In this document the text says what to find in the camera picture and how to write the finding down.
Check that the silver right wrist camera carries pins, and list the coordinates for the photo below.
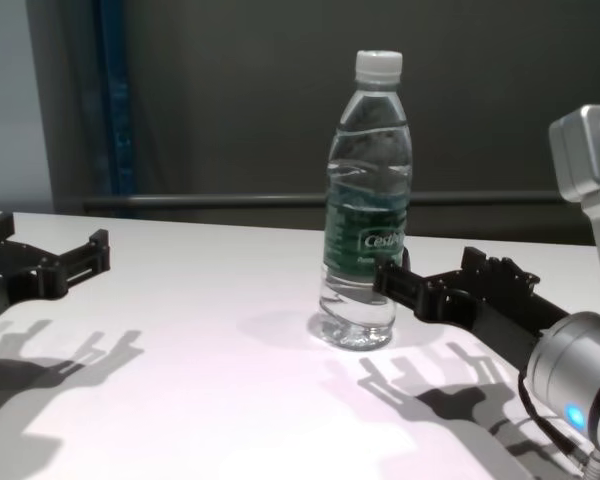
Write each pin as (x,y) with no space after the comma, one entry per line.
(590,165)

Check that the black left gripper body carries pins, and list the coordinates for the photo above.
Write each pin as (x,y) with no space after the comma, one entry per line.
(10,275)

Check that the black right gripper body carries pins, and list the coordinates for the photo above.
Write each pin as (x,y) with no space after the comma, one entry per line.
(505,312)

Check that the blue vertical post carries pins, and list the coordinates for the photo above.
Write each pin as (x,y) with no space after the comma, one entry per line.
(115,110)

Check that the clear water bottle green label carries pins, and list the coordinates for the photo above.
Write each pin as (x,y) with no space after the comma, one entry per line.
(365,215)

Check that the grey horizontal rail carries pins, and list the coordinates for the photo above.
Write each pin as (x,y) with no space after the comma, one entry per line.
(205,201)

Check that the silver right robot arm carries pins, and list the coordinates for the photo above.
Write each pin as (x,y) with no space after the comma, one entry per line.
(575,370)

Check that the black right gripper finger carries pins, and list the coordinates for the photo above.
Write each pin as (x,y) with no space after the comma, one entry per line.
(497,272)
(405,290)

